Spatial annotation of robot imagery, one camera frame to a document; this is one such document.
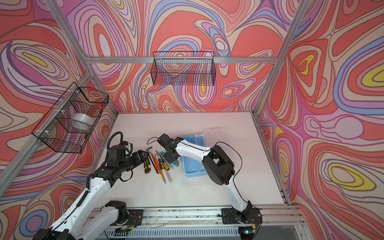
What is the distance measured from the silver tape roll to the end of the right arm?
0.35m

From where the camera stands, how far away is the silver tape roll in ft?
2.32

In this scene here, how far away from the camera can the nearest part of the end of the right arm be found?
677mm
